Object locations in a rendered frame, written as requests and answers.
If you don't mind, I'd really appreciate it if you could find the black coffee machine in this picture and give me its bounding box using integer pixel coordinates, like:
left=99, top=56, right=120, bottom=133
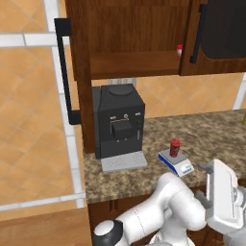
left=91, top=83, right=149, bottom=174

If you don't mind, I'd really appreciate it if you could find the short black door handle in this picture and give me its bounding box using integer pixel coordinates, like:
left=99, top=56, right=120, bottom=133
left=188, top=3, right=209, bottom=64

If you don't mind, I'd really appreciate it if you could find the white container with red lid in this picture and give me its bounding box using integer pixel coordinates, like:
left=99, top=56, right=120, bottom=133
left=176, top=43, right=184, bottom=59

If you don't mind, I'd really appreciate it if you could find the long black door handle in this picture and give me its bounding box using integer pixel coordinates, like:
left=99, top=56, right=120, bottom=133
left=54, top=17, right=82, bottom=126

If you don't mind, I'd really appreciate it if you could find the white and blue digital scale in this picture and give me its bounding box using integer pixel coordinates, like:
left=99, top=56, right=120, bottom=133
left=157, top=148, right=195, bottom=178

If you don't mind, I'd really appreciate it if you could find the brown cabinet door dark pane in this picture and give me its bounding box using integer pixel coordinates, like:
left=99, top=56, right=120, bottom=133
left=178, top=0, right=246, bottom=77

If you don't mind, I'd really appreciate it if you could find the plain brown cabinet door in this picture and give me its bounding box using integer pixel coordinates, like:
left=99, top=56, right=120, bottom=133
left=64, top=0, right=97, bottom=155

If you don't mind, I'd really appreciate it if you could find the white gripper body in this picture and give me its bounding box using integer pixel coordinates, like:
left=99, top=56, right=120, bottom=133
left=205, top=159, right=245, bottom=231

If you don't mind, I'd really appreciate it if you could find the grey wall socket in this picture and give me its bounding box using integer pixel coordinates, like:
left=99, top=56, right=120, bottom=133
left=108, top=77, right=138, bottom=87

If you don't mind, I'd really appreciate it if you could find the red patterned cup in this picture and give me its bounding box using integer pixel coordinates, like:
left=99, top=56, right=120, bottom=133
left=169, top=137, right=183, bottom=159

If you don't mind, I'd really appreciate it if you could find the brown wooden wall cabinet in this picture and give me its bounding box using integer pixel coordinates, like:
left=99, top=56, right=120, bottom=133
left=64, top=0, right=194, bottom=82

